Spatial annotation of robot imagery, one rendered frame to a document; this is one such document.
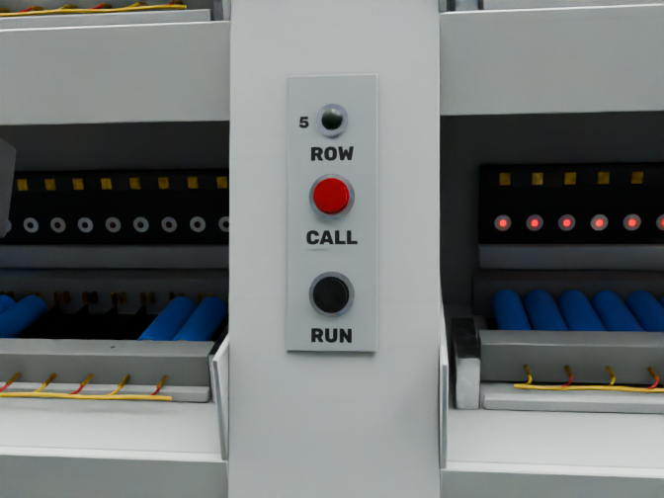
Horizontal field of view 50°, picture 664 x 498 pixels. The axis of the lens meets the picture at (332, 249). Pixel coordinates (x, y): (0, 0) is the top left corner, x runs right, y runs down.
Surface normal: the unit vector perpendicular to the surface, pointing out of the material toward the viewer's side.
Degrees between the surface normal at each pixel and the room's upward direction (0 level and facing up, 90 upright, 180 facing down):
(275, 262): 90
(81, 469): 109
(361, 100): 90
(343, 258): 90
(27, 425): 19
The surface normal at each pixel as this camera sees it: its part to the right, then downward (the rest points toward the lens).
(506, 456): -0.04, -0.95
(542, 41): -0.11, 0.30
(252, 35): -0.11, -0.02
